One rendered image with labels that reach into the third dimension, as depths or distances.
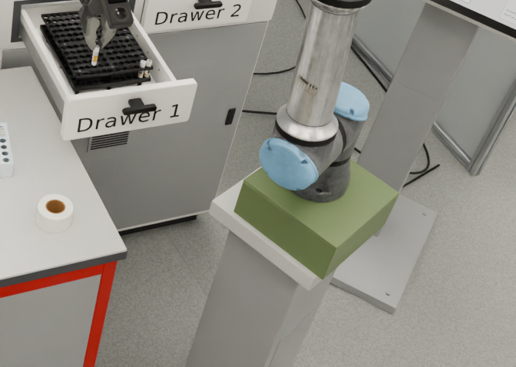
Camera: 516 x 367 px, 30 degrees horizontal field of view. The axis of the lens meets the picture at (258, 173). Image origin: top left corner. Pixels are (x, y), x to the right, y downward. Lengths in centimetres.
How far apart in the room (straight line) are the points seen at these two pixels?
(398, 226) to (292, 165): 152
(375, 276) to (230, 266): 96
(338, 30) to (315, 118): 19
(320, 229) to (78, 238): 48
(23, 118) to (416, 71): 117
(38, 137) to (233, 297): 57
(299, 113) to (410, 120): 118
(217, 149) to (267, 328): 76
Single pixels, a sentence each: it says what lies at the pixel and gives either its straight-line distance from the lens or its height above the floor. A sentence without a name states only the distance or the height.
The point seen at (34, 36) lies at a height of 89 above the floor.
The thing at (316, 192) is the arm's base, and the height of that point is 88.
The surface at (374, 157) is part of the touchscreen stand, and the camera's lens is 298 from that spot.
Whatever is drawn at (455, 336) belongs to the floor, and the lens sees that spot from 307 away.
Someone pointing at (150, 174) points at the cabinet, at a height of 29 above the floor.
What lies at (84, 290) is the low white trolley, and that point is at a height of 64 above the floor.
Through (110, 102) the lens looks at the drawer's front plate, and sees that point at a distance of 199.
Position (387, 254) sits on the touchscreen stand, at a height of 4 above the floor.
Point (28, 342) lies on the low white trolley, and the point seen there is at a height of 51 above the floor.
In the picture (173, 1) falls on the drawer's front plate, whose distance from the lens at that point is 233.
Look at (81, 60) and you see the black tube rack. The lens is 210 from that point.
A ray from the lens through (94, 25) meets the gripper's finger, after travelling 196.
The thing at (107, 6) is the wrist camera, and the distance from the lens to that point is 186.
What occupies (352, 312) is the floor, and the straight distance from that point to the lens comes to 298.
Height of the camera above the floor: 218
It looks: 42 degrees down
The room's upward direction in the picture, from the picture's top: 19 degrees clockwise
